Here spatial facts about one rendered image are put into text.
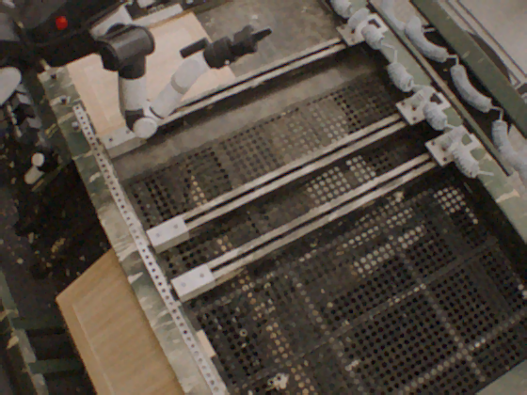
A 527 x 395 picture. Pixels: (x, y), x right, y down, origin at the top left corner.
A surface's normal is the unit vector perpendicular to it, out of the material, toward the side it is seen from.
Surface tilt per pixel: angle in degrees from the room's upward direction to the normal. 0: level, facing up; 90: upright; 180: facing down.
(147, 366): 90
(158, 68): 56
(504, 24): 90
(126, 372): 90
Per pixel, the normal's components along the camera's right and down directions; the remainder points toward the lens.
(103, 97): 0.04, -0.43
